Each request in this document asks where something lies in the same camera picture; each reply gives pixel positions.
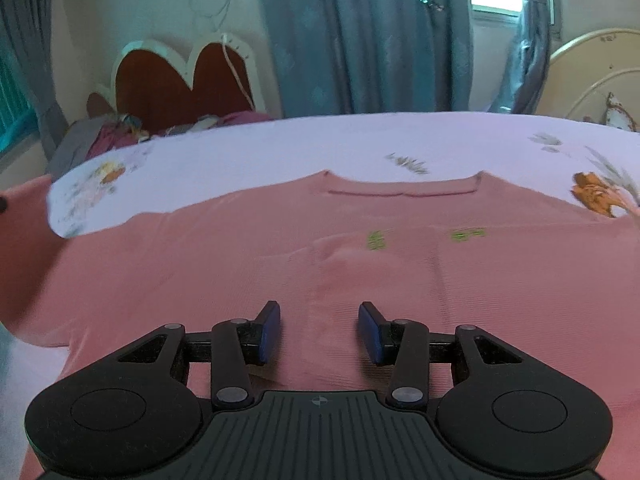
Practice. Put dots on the patterned pillow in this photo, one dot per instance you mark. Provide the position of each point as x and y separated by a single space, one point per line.
620 115

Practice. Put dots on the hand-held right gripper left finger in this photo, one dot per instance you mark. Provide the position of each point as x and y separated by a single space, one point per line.
269 332

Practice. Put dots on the red heart-shaped headboard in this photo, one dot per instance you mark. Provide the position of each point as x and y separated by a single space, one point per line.
150 90

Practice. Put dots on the pile of clothes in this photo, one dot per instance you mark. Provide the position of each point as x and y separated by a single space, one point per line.
100 140

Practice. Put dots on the narrow blue curtain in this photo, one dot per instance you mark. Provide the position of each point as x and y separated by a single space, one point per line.
530 50

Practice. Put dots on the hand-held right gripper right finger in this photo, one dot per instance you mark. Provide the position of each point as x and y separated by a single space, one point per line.
370 332

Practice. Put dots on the cream round headboard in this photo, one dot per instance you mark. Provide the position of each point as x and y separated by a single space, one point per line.
580 70

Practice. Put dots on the teal window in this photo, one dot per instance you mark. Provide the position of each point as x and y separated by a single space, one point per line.
12 105

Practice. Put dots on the floral bed sheet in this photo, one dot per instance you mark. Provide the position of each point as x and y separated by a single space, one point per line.
350 140

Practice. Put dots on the grey curtain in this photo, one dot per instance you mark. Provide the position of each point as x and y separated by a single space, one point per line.
25 20

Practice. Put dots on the wide blue curtain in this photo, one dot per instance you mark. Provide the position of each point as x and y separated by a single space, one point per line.
350 35

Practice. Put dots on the pink knit sweater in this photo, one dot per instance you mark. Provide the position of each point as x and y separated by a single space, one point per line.
200 260

